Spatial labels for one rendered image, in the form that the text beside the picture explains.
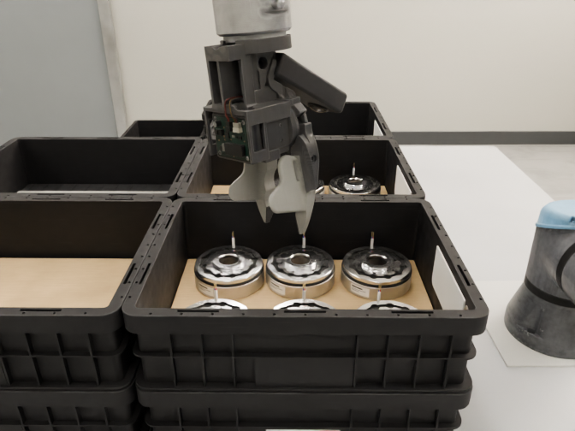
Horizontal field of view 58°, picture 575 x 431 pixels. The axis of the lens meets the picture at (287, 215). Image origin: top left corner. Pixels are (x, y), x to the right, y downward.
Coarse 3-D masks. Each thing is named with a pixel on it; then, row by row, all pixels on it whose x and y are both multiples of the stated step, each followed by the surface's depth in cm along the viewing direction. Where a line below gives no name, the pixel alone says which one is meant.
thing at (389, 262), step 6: (372, 252) 78; (378, 252) 78; (366, 258) 77; (384, 258) 77; (390, 258) 77; (366, 264) 75; (384, 264) 75; (390, 264) 75; (372, 270) 75; (378, 270) 75; (384, 270) 75
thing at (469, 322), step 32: (448, 256) 66; (128, 320) 55; (160, 320) 55; (192, 320) 55; (224, 320) 55; (256, 320) 55; (288, 320) 55; (320, 320) 55; (352, 320) 55; (384, 320) 54; (416, 320) 54; (448, 320) 54; (480, 320) 54
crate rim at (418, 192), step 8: (392, 144) 104; (200, 152) 100; (400, 152) 100; (200, 160) 96; (400, 160) 96; (192, 168) 92; (408, 168) 92; (192, 176) 89; (408, 176) 89; (184, 184) 86; (416, 184) 86; (184, 192) 83; (416, 192) 83; (424, 192) 83
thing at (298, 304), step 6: (294, 300) 68; (300, 300) 68; (306, 300) 68; (312, 300) 68; (276, 306) 67; (282, 306) 67; (288, 306) 68; (294, 306) 68; (300, 306) 67; (306, 306) 67; (312, 306) 68; (318, 306) 68; (324, 306) 67; (330, 306) 67
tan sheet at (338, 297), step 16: (192, 272) 80; (336, 272) 80; (416, 272) 80; (192, 288) 76; (336, 288) 76; (416, 288) 76; (176, 304) 73; (256, 304) 73; (272, 304) 73; (336, 304) 73; (352, 304) 73; (416, 304) 73
